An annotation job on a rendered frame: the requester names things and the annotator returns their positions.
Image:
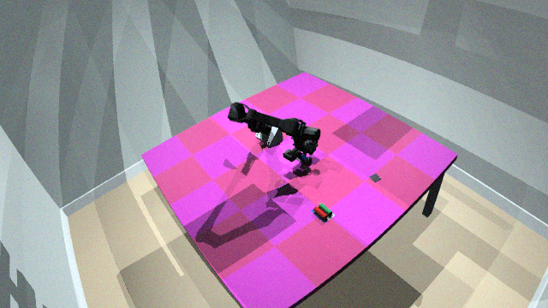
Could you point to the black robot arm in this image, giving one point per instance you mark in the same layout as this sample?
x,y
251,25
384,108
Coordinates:
x,y
258,122

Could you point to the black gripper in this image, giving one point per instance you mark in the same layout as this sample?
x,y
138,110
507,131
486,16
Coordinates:
x,y
291,155

